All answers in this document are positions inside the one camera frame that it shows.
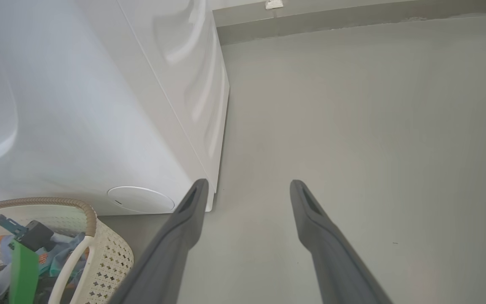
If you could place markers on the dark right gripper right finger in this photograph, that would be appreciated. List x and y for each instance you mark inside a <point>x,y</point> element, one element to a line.
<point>327,253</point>

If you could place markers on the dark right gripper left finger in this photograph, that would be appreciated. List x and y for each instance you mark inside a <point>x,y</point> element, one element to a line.
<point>171,245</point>

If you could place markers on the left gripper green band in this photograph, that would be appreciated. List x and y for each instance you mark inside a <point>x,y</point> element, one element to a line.
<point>23,274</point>

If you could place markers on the blue garment with orange prints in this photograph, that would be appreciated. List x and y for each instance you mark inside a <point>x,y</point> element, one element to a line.
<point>3,249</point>

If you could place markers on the blue garment with cream patch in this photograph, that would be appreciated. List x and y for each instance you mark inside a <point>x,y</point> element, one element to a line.
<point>63,249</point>

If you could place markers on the cream perforated basket brown rim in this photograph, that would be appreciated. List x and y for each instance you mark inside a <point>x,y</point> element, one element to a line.
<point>112,257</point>

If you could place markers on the white front-load washing machine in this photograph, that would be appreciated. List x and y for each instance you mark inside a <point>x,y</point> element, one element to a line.
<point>78,105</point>

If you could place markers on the round white filter cover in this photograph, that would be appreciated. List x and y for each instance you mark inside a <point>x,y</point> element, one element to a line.
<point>141,200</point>

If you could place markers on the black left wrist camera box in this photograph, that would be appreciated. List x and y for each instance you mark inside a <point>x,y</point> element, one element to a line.
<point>36,236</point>

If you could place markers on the white wall plate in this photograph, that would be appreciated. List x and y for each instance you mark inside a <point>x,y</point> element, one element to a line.
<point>274,4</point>

